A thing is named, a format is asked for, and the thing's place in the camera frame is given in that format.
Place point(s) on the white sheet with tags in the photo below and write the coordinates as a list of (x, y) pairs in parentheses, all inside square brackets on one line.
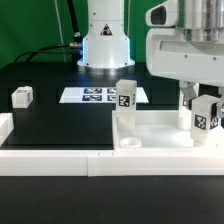
[(96, 95)]

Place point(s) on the white square tabletop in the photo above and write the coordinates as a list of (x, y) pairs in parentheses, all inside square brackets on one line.
[(153, 129)]

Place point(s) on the white U-shaped fence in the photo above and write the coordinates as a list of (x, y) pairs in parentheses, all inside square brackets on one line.
[(114, 162)]

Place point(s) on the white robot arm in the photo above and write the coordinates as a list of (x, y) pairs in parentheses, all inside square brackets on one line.
[(106, 47)]

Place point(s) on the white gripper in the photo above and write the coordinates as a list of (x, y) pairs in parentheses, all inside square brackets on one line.
[(186, 42)]

